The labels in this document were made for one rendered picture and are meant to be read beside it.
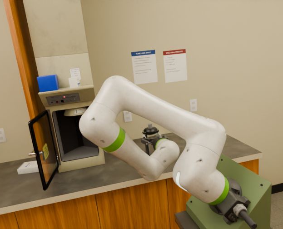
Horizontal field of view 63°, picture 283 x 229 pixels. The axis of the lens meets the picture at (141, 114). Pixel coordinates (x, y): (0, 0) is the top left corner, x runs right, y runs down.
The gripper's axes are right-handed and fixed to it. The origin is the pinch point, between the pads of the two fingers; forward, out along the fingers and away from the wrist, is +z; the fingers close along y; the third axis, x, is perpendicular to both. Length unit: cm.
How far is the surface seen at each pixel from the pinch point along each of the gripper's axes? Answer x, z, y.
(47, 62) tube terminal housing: -55, 11, 57
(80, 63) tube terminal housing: -52, 11, 38
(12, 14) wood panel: -81, 1, 68
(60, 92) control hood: -36, 2, 51
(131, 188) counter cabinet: 28.3, -8.2, 18.7
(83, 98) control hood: -29.9, 9.0, 39.0
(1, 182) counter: 18, 20, 100
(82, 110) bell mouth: -21.9, 17.9, 40.9
